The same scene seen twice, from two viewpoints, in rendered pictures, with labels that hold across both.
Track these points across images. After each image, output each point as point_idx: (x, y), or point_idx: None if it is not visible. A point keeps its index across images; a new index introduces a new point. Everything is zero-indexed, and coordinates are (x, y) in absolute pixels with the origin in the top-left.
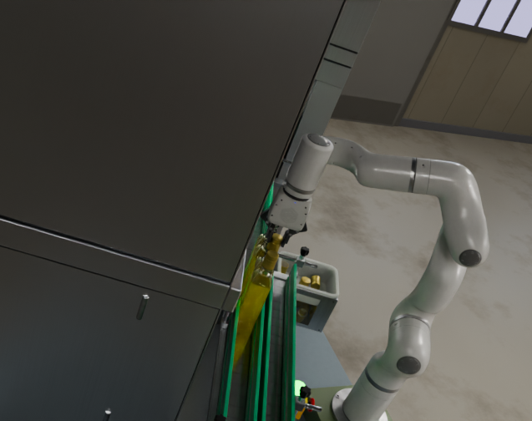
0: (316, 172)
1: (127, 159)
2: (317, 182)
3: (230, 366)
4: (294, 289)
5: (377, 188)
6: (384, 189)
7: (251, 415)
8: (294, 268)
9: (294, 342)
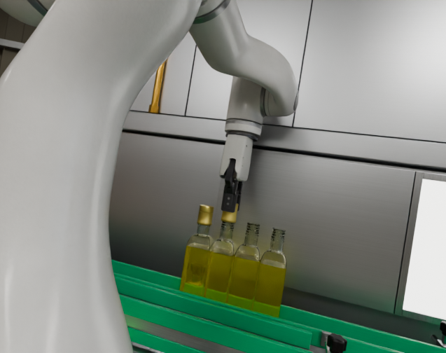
0: (230, 93)
1: None
2: (233, 108)
3: (113, 260)
4: (237, 329)
5: (202, 54)
6: (197, 46)
7: None
8: (296, 347)
9: (127, 297)
